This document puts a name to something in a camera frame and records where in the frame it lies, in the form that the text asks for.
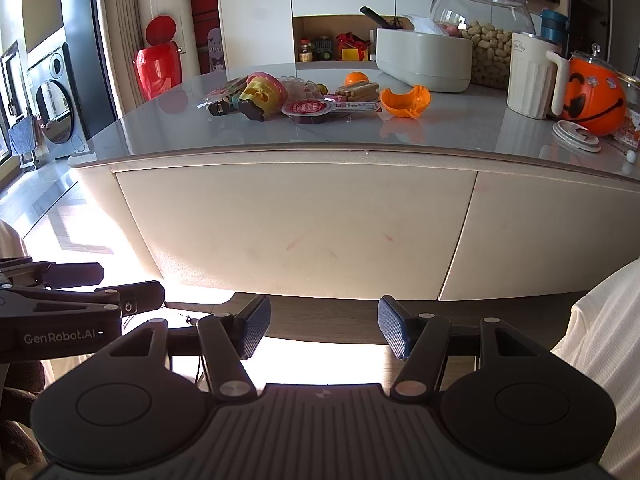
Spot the brown fuzzy cloth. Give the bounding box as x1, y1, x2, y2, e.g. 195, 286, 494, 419
0, 360, 51, 466

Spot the tan wafer biscuit packet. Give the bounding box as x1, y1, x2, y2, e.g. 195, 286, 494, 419
336, 81, 380, 103

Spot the blue hanging towel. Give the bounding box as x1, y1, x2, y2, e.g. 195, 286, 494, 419
9, 116, 40, 157

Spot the white wall cabinet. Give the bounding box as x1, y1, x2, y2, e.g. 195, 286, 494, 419
215, 0, 451, 68

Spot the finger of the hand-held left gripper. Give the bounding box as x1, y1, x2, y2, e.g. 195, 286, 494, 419
0, 257, 105, 291
0, 281, 166, 317

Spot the clear printed bag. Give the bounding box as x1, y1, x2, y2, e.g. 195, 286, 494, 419
197, 77, 251, 110

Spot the red yellow toy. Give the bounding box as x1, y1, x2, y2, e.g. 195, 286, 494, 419
336, 32, 371, 61

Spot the white ribbed pitcher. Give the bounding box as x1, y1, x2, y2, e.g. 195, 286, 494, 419
506, 31, 571, 121

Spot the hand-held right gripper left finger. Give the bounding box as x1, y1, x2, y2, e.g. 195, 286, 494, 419
100, 296, 272, 403

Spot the clear plastic tray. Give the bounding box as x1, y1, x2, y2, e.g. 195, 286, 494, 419
277, 76, 328, 101

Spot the grey washing machine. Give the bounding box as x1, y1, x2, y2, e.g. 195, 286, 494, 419
25, 42, 91, 161

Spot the narrow cream drawer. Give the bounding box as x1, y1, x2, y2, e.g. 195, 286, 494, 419
439, 171, 640, 303

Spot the orange capsule shell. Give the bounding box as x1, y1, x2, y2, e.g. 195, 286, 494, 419
380, 85, 432, 120

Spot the white tissue paper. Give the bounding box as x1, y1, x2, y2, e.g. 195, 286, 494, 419
402, 14, 451, 36

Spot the cartoon printed board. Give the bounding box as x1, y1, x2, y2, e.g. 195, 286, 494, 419
206, 29, 223, 68

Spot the orange pumpkin bucket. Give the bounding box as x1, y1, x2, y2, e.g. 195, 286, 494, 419
557, 42, 627, 137

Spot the red lidded trash bin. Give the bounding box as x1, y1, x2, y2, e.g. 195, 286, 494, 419
132, 16, 183, 102

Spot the printed snack packet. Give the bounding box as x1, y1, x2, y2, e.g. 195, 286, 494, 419
612, 110, 640, 151

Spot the white oval storage box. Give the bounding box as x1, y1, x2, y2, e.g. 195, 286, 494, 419
375, 27, 473, 93

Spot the blue lidded cup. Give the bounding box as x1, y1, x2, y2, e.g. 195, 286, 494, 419
540, 9, 571, 56

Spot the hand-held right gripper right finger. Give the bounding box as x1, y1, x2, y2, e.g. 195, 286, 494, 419
378, 296, 551, 403

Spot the yellow pink toy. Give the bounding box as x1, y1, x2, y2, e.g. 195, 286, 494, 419
237, 72, 288, 122

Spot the black handle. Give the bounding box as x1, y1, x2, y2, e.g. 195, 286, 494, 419
360, 6, 396, 29

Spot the red lidded snack cup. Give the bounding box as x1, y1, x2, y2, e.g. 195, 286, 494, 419
282, 99, 333, 125

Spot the person's white garment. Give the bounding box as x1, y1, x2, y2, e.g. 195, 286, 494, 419
550, 257, 640, 480

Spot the glass peanut jar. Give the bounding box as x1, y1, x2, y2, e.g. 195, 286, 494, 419
430, 0, 538, 91

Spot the wide cream drawer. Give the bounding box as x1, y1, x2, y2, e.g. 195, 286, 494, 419
111, 162, 480, 301

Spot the red striped panel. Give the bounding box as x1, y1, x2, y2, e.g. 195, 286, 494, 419
189, 0, 218, 61

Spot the cream island table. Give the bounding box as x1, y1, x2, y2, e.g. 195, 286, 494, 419
67, 62, 640, 303

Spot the white round lid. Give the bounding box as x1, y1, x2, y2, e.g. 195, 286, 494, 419
551, 119, 602, 153

